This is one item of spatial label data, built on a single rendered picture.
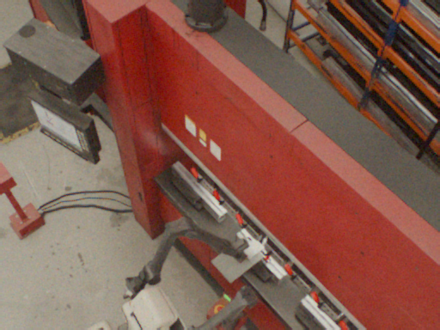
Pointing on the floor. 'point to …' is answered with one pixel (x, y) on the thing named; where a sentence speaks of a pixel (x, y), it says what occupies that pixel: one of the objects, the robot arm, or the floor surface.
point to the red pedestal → (19, 219)
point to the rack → (359, 63)
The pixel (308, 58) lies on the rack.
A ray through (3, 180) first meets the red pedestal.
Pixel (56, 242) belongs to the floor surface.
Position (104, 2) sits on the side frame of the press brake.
